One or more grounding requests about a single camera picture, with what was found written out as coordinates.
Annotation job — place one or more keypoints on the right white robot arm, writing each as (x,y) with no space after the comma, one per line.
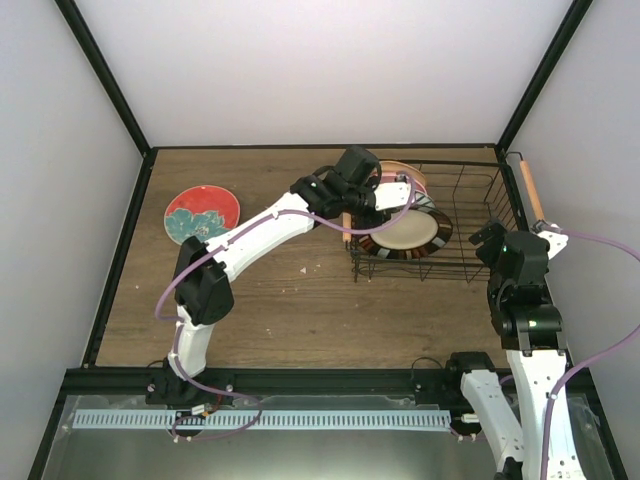
(535,440)

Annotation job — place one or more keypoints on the beige orange rimmed plate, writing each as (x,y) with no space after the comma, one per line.
(396,167)

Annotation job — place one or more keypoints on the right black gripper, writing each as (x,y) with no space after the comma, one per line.
(487,252)

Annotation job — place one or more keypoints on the brown rimmed cream plate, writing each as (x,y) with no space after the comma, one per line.
(418,234)

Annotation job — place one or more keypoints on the light blue slotted cable duct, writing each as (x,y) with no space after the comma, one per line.
(227,420)

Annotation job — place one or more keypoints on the pink plate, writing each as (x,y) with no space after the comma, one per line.
(419,187)

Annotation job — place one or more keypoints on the black wire dish rack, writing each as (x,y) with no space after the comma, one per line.
(472,187)

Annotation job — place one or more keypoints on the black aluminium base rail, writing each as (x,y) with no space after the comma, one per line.
(427,386)

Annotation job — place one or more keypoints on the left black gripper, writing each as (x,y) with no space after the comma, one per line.
(373,219)

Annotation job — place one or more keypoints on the red teal floral plate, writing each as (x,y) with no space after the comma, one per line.
(203,211)

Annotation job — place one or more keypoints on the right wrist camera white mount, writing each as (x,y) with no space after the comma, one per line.
(553,234)

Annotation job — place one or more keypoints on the white blue striped plate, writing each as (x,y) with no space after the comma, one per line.
(423,202)

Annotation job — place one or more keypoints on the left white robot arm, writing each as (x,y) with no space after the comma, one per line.
(205,270)

